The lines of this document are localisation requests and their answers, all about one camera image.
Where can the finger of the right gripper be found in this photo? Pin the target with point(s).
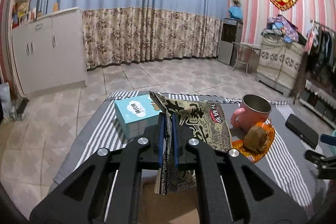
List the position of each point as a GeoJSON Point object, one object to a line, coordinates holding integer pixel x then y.
{"type": "Point", "coordinates": [325, 139]}
{"type": "Point", "coordinates": [325, 165]}

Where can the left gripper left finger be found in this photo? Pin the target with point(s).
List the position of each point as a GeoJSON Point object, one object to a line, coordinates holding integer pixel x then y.
{"type": "Point", "coordinates": [105, 188]}

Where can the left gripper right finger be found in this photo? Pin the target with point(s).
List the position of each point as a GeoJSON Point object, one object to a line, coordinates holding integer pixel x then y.
{"type": "Point", "coordinates": [230, 188]}

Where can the orange snack wrapper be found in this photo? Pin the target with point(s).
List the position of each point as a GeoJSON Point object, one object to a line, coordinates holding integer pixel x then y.
{"type": "Point", "coordinates": [251, 155]}

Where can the patterned snack bag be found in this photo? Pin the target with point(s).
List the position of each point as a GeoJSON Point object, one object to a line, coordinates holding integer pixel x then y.
{"type": "Point", "coordinates": [207, 122]}

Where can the light blue laundry basket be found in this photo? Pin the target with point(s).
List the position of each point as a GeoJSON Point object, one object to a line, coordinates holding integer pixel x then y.
{"type": "Point", "coordinates": [333, 142]}

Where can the black glasses case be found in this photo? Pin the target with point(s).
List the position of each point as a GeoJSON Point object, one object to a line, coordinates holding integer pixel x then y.
{"type": "Point", "coordinates": [302, 130]}

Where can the grey striped tablecloth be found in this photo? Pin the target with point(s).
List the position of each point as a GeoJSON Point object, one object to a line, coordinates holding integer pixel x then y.
{"type": "Point", "coordinates": [284, 163]}

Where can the low shelf with lace cover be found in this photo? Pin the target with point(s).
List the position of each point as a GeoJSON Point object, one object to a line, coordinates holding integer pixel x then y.
{"type": "Point", "coordinates": [318, 101]}

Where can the brown crumpled paper on wrapper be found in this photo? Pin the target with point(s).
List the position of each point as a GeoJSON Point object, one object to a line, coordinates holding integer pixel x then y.
{"type": "Point", "coordinates": [257, 137]}

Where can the clothes rack with garments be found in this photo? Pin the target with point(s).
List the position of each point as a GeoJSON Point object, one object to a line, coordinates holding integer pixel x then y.
{"type": "Point", "coordinates": [318, 60]}

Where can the light blue tissue box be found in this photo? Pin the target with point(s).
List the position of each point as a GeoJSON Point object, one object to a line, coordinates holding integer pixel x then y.
{"type": "Point", "coordinates": [136, 114]}

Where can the pink metal mug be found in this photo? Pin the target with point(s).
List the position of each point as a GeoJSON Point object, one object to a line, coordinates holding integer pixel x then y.
{"type": "Point", "coordinates": [253, 109]}

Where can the cloth covered cabinet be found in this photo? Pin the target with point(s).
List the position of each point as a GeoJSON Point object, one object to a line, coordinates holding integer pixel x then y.
{"type": "Point", "coordinates": [279, 63]}

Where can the small metal side table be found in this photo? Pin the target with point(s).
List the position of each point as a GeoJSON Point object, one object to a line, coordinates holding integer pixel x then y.
{"type": "Point", "coordinates": [244, 51]}

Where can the pile of folded clothes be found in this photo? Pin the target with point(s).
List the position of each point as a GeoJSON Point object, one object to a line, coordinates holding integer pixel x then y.
{"type": "Point", "coordinates": [280, 27]}

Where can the grey water dispenser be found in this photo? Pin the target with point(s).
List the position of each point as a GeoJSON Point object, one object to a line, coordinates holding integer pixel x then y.
{"type": "Point", "coordinates": [231, 33]}

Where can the white cabinet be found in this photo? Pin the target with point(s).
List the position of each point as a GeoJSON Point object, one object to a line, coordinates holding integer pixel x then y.
{"type": "Point", "coordinates": [49, 53]}

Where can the blue bag on dispenser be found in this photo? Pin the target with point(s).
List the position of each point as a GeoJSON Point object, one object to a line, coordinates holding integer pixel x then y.
{"type": "Point", "coordinates": [235, 12]}

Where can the small potted plant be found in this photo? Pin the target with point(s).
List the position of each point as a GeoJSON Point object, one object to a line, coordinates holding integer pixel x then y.
{"type": "Point", "coordinates": [236, 3]}

